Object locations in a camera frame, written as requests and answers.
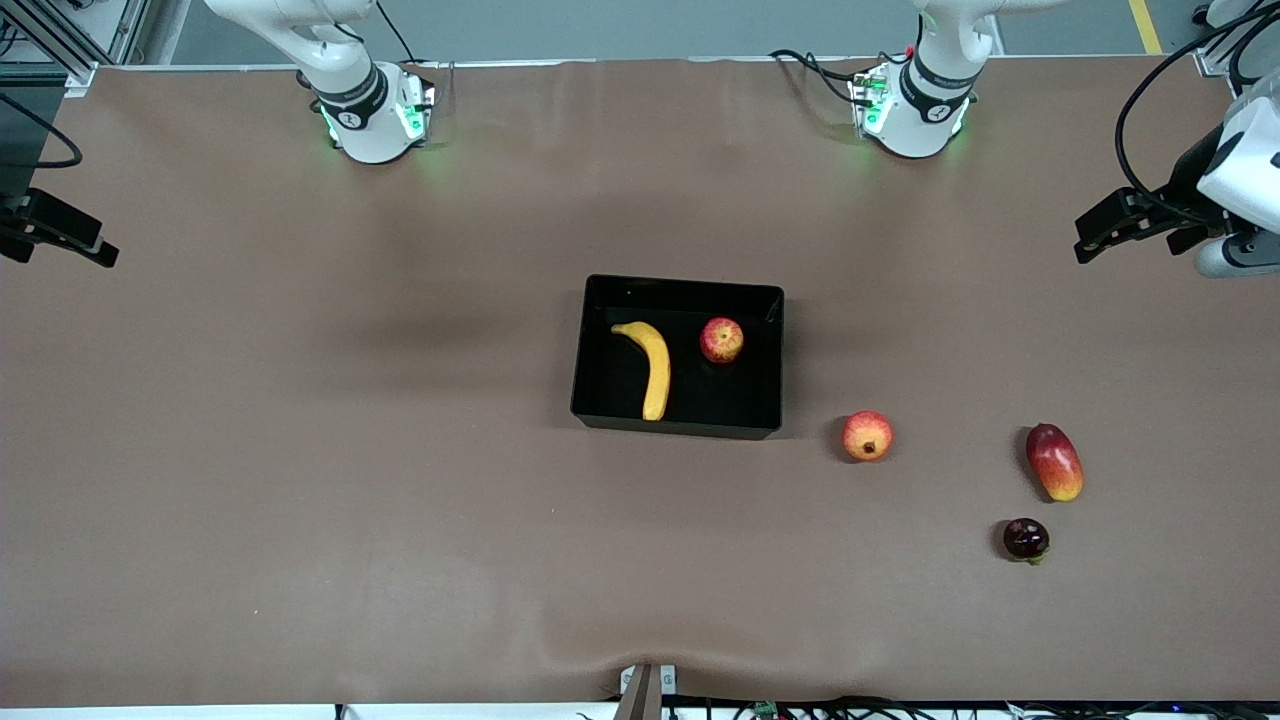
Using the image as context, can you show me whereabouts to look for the dark purple mangosteen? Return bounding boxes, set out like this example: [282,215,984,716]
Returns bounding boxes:
[1003,517,1051,566]

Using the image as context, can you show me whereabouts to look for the brown table cover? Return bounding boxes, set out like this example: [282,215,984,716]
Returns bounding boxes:
[0,55,1280,706]

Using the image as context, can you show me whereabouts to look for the red yellow mango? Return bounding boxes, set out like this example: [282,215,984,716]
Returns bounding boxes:
[1025,423,1085,503]

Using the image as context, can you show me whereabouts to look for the yellow banana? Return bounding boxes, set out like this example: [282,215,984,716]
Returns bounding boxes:
[611,321,672,422]

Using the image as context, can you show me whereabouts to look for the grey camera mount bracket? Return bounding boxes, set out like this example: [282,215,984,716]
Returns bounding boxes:
[618,662,678,720]

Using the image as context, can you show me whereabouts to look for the red pomegranate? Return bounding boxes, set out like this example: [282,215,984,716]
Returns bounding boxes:
[841,410,895,463]

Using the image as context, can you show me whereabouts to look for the black plastic box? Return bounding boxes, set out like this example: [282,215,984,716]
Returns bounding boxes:
[570,274,786,442]

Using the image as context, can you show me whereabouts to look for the black right base cable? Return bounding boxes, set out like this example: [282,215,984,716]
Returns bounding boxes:
[375,0,419,67]

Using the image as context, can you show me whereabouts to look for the black left base cables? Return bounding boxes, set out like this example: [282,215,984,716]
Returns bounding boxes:
[768,48,873,107]

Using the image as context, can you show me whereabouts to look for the aluminium frame profile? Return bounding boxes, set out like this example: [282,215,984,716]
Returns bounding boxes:
[1195,0,1280,79]
[0,0,151,91]

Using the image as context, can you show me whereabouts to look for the red yellow apple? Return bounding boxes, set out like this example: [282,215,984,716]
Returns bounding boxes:
[699,317,745,364]

